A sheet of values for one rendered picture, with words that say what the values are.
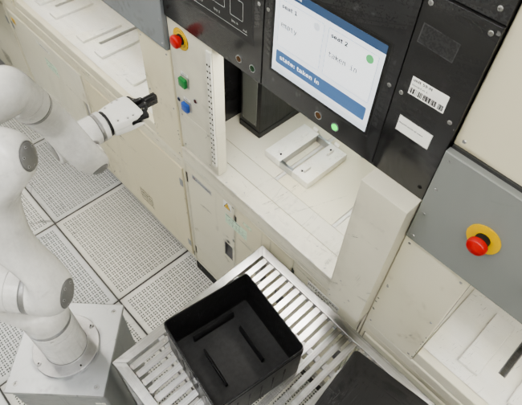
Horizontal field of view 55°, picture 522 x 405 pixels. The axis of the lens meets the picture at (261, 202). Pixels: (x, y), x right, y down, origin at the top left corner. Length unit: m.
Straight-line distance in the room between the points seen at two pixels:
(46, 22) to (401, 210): 1.98
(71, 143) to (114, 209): 1.52
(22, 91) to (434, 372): 1.23
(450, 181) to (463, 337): 0.68
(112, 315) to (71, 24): 1.45
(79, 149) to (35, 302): 0.38
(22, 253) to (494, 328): 1.25
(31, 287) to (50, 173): 1.92
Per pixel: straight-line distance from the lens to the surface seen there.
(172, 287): 2.50
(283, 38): 1.13
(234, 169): 1.76
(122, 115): 1.47
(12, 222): 1.12
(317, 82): 1.10
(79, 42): 2.45
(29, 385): 1.62
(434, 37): 0.88
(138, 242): 2.67
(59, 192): 2.98
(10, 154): 0.99
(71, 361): 1.58
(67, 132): 1.31
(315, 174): 1.73
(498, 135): 0.91
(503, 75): 0.86
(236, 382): 1.50
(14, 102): 1.11
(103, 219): 2.79
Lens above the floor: 2.20
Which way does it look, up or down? 53 degrees down
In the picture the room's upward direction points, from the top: 3 degrees clockwise
